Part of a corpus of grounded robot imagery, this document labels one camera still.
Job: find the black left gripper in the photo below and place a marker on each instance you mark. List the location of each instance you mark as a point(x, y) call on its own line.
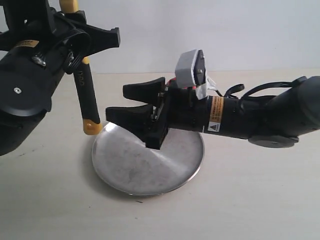
point(50, 30)

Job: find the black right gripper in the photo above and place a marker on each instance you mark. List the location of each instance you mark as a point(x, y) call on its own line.
point(181, 109)

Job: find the yellow black claw hammer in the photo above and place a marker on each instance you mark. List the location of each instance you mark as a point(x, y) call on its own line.
point(77, 63)

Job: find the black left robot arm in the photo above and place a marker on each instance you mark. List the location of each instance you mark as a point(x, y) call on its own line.
point(24, 99)

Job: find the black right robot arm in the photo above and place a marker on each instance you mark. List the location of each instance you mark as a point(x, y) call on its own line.
point(271, 115)

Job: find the red dome push button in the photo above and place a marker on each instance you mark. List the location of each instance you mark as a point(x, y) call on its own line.
point(172, 83)

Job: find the round stainless steel plate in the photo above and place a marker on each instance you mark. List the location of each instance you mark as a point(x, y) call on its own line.
point(121, 160)

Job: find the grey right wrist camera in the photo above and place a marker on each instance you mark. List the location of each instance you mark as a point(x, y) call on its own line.
point(190, 70)

